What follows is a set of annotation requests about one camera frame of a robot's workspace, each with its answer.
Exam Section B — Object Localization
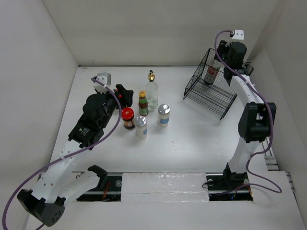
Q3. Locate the red lid chili jar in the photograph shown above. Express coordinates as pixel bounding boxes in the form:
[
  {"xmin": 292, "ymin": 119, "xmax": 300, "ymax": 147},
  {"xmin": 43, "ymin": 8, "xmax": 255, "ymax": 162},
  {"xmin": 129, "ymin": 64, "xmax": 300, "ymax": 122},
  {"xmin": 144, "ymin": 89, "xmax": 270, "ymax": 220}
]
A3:
[{"xmin": 121, "ymin": 107, "xmax": 135, "ymax": 129}]

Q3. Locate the clear glass bottle gold pourer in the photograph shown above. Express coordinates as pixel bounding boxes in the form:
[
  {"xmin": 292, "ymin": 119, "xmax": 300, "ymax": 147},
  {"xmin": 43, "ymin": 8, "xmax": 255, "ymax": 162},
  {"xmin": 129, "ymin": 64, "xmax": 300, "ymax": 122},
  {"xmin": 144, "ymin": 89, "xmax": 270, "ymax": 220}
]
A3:
[{"xmin": 145, "ymin": 70, "xmax": 158, "ymax": 111}]

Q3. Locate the sauce bottle yellow cap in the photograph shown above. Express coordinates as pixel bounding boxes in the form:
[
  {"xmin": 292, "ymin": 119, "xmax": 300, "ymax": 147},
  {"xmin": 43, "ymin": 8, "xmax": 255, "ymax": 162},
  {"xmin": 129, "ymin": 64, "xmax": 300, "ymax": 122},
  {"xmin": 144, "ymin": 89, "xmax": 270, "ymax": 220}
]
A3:
[{"xmin": 138, "ymin": 91, "xmax": 149, "ymax": 116}]

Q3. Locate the silver lid white jar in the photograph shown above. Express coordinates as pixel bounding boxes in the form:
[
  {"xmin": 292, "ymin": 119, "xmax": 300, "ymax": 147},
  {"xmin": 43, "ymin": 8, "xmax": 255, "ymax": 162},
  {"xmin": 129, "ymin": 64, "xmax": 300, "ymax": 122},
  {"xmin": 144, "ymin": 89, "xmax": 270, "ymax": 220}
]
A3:
[{"xmin": 158, "ymin": 104, "xmax": 170, "ymax": 127}]

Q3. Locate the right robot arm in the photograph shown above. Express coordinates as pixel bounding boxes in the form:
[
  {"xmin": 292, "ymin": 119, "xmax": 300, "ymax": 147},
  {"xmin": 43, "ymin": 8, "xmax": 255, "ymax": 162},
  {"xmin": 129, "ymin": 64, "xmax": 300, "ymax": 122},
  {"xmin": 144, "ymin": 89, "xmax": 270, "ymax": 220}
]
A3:
[{"xmin": 214, "ymin": 40, "xmax": 277, "ymax": 190}]

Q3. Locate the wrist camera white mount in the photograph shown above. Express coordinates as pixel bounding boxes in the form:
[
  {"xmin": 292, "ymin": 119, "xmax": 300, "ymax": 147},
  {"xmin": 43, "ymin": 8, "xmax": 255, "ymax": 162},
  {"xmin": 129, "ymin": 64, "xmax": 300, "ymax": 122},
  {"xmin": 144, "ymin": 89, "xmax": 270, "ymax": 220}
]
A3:
[
  {"xmin": 230, "ymin": 30, "xmax": 244, "ymax": 41},
  {"xmin": 93, "ymin": 72, "xmax": 112, "ymax": 93}
]

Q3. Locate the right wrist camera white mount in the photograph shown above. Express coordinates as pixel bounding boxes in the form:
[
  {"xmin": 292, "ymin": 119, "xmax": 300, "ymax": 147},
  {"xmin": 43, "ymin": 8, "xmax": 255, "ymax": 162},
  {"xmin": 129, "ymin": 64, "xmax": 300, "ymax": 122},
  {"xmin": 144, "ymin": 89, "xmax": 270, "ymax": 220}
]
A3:
[{"xmin": 230, "ymin": 30, "xmax": 244, "ymax": 41}]

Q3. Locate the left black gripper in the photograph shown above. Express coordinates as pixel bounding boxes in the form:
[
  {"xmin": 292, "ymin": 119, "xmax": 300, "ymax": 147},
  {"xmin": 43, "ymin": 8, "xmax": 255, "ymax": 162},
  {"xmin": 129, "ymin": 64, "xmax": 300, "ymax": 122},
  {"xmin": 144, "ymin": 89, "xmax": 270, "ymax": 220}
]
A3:
[{"xmin": 97, "ymin": 84, "xmax": 132, "ymax": 128}]

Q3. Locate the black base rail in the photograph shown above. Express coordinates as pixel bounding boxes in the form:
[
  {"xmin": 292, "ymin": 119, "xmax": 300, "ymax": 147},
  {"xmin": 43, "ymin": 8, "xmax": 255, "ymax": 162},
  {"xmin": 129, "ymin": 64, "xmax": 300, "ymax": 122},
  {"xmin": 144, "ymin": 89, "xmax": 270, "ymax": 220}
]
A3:
[{"xmin": 77, "ymin": 173, "xmax": 253, "ymax": 202}]

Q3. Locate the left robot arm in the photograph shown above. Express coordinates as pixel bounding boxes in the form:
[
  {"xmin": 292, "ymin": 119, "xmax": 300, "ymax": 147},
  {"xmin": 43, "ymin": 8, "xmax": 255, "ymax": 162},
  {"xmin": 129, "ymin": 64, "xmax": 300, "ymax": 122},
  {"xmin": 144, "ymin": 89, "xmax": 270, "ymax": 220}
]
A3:
[{"xmin": 17, "ymin": 84, "xmax": 133, "ymax": 227}]

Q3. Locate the silver lid salt jar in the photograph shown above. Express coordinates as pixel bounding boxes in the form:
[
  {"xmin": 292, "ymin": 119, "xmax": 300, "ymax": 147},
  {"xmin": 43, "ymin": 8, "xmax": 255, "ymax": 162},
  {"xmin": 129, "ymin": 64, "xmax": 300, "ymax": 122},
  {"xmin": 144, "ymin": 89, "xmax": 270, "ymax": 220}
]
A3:
[{"xmin": 134, "ymin": 115, "xmax": 148, "ymax": 138}]

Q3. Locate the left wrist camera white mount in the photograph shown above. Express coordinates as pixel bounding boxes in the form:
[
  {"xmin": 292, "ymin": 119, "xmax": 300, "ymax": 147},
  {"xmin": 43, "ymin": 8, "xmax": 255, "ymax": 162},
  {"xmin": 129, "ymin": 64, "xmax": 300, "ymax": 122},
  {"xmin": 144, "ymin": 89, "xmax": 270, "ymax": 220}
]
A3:
[{"xmin": 93, "ymin": 72, "xmax": 112, "ymax": 93}]

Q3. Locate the black wire rack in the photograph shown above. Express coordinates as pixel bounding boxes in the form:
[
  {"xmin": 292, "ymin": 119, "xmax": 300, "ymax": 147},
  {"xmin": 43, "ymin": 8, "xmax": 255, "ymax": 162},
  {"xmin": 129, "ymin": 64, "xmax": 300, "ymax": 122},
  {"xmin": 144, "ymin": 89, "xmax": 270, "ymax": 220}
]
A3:
[{"xmin": 183, "ymin": 48, "xmax": 254, "ymax": 120}]

